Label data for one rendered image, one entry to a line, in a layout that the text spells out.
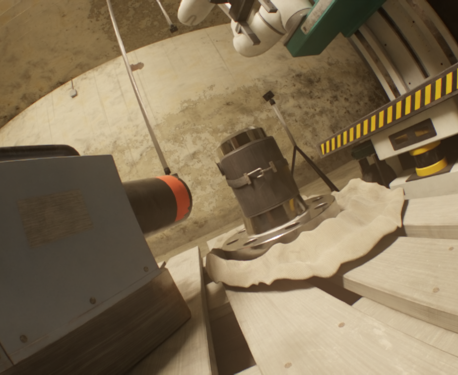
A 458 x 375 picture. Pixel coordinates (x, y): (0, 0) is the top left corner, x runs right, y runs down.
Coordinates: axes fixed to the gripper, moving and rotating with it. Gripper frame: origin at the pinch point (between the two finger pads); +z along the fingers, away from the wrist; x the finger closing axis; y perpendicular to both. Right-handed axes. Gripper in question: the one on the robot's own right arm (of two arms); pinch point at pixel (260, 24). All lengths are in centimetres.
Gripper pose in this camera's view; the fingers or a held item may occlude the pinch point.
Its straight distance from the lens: 67.8
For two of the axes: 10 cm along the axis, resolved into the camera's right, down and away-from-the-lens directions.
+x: -2.2, 1.5, 9.6
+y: 8.8, -3.9, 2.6
